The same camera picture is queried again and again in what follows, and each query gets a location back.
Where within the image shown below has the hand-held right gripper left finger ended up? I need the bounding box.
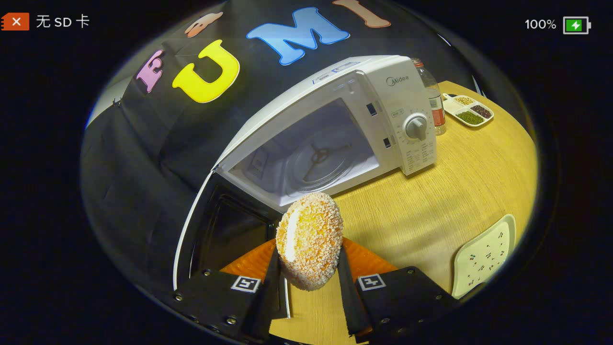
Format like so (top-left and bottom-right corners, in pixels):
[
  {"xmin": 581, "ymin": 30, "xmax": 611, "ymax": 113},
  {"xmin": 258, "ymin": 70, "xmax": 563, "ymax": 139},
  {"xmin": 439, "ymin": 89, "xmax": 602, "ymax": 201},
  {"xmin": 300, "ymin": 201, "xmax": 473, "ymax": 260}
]
[{"xmin": 172, "ymin": 238, "xmax": 289, "ymax": 343}]

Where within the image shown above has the glass microwave turntable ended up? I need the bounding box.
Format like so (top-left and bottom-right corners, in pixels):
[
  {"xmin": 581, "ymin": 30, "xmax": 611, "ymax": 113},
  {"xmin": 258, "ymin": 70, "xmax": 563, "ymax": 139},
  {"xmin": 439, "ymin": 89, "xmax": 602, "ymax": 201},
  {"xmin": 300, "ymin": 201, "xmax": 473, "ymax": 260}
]
[{"xmin": 285, "ymin": 138, "xmax": 353, "ymax": 195}]

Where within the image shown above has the white patterned plate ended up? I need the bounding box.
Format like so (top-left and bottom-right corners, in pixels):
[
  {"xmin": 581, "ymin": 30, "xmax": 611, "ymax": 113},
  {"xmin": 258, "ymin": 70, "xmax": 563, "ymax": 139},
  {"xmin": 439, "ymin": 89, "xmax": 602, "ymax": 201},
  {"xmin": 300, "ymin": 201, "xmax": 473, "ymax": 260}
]
[{"xmin": 451, "ymin": 214, "xmax": 517, "ymax": 300}]

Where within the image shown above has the black backdrop cloth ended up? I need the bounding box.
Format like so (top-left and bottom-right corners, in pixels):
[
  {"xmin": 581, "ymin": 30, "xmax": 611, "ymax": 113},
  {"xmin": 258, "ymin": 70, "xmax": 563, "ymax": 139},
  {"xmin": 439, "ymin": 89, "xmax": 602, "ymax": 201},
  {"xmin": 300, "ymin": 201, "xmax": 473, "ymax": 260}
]
[{"xmin": 80, "ymin": 0, "xmax": 482, "ymax": 289}]

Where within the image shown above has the white microwave oven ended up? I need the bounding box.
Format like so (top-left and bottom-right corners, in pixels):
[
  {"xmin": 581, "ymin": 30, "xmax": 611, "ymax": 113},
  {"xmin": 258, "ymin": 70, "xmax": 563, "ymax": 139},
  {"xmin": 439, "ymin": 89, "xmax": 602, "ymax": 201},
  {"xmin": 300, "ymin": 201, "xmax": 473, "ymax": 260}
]
[{"xmin": 172, "ymin": 55, "xmax": 438, "ymax": 320}]

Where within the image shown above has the clear bottle with red label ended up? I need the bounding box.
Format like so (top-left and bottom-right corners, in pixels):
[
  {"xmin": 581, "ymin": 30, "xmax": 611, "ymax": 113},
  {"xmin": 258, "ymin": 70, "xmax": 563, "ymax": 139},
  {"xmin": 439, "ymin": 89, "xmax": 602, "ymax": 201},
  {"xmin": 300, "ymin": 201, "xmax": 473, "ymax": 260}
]
[{"xmin": 410, "ymin": 57, "xmax": 447, "ymax": 136}]

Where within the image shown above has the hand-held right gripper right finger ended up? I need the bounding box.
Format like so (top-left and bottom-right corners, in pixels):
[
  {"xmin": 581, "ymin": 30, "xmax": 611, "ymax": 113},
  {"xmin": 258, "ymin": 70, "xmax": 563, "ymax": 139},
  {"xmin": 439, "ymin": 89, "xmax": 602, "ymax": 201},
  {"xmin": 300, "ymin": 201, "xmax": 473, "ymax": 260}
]
[{"xmin": 335, "ymin": 238, "xmax": 461, "ymax": 343}]

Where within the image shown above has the breaded round bun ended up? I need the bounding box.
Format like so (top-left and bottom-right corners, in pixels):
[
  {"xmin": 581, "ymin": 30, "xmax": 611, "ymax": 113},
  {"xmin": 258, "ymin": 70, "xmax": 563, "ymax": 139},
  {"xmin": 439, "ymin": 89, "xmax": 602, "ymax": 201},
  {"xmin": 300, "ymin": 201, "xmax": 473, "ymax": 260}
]
[{"xmin": 275, "ymin": 191, "xmax": 345, "ymax": 292}]

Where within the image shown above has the white divided dish with beans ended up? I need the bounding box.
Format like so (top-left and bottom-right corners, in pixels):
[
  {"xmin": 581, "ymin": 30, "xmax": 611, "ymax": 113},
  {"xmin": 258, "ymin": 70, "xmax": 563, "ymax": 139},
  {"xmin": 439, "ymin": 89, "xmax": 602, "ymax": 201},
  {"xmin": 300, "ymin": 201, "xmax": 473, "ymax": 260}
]
[{"xmin": 441, "ymin": 93, "xmax": 495, "ymax": 128}]

